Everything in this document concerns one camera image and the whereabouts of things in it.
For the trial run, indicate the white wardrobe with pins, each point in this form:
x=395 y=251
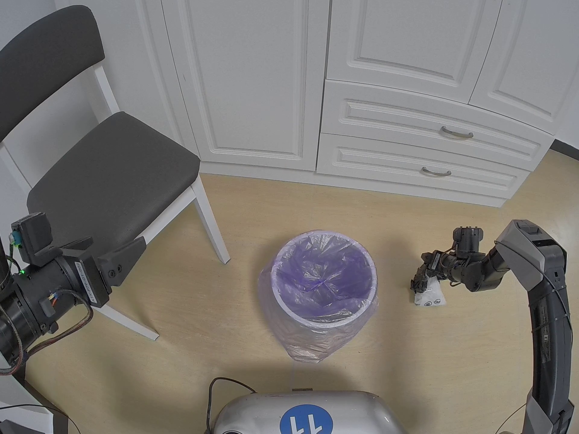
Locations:
x=253 y=61

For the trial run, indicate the white trash bin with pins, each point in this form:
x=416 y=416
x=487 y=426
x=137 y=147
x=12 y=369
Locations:
x=316 y=341

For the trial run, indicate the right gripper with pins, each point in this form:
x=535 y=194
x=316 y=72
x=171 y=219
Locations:
x=434 y=260

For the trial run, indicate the white chair grey cushions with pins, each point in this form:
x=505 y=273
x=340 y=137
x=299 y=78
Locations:
x=113 y=170

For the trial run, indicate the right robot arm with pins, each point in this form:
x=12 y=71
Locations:
x=533 y=251

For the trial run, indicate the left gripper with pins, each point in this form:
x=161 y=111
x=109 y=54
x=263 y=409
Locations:
x=54 y=292

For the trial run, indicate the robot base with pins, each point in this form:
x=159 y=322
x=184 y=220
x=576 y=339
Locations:
x=253 y=416

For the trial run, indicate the white printed plastic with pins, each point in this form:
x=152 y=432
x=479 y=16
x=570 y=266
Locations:
x=432 y=299

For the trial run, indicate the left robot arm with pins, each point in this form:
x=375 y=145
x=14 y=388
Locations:
x=11 y=337

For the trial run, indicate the purple plastic bag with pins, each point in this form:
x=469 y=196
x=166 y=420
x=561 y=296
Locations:
x=316 y=265

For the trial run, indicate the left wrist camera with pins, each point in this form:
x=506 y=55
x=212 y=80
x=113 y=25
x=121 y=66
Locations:
x=34 y=235

